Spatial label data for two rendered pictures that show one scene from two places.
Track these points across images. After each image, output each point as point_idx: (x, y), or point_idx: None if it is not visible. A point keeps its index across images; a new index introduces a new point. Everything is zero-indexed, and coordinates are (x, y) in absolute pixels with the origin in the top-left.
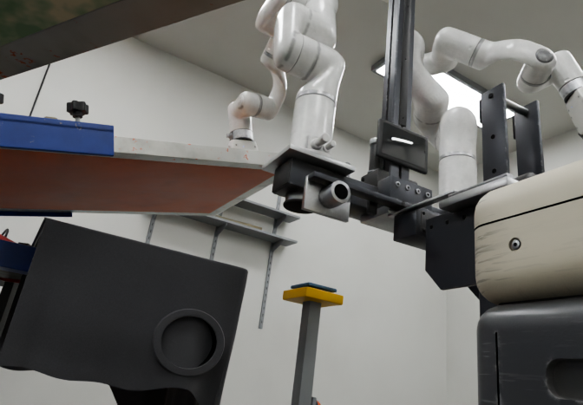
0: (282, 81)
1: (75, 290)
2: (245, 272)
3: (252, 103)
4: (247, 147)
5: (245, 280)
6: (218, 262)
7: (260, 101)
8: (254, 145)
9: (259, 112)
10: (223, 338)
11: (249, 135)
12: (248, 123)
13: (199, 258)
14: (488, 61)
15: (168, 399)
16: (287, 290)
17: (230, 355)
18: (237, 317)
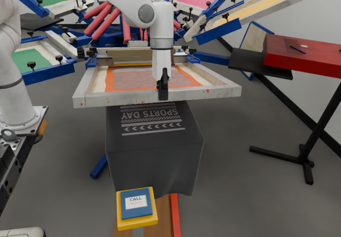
0: None
1: None
2: (105, 152)
3: (124, 20)
4: (153, 57)
5: (107, 156)
6: (105, 138)
7: (125, 15)
8: (155, 55)
9: (132, 25)
10: (108, 171)
11: (150, 45)
12: (150, 31)
13: (105, 131)
14: None
15: (177, 184)
16: (144, 187)
17: (112, 180)
18: (109, 169)
